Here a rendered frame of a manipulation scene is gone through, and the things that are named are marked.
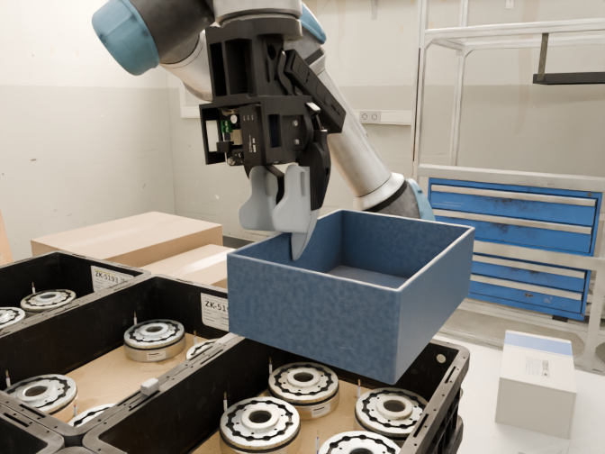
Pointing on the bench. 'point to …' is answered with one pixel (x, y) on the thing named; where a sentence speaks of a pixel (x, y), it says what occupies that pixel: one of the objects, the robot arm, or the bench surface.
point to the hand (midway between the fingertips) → (293, 244)
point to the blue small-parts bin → (352, 290)
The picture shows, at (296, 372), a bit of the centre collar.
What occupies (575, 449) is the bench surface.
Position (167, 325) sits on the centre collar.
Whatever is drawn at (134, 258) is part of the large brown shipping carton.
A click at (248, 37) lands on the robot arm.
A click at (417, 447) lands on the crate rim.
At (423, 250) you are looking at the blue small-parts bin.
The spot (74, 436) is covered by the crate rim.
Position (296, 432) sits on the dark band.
